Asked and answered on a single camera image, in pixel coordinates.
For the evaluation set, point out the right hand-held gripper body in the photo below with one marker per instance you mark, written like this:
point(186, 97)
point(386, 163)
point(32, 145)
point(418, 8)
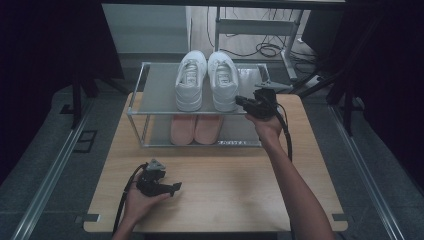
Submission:
point(265, 106)

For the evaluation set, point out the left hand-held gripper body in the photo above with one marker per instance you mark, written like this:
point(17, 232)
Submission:
point(151, 185)

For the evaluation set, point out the white sneaker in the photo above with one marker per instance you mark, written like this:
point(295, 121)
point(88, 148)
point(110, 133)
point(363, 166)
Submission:
point(224, 90)
point(190, 90)

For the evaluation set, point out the pink slipper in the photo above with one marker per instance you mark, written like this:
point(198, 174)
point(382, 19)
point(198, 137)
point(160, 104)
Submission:
point(208, 130)
point(182, 131)

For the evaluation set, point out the metal two-tier shoe rack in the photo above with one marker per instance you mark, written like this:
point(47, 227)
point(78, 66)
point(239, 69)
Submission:
point(160, 93)

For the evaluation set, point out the person's right hand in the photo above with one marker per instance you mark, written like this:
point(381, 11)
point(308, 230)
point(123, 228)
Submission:
point(268, 130)

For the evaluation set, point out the person's left hand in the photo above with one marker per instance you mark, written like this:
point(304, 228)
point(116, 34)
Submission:
point(138, 206)

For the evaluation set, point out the black stand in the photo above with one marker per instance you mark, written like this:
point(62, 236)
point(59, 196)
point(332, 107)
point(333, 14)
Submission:
point(77, 100)
point(348, 110)

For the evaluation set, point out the black box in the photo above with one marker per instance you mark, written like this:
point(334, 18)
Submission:
point(321, 31)

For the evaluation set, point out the white cabinet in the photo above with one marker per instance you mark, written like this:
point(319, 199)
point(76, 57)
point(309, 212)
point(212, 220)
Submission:
point(146, 28)

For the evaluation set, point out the dark curtain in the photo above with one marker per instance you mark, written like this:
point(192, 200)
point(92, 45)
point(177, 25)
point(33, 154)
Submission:
point(393, 83)
point(40, 66)

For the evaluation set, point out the white desk frame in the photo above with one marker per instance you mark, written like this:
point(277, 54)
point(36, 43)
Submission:
point(256, 27)

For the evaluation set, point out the metal floor rail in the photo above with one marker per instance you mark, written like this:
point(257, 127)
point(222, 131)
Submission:
point(50, 176)
point(366, 176)

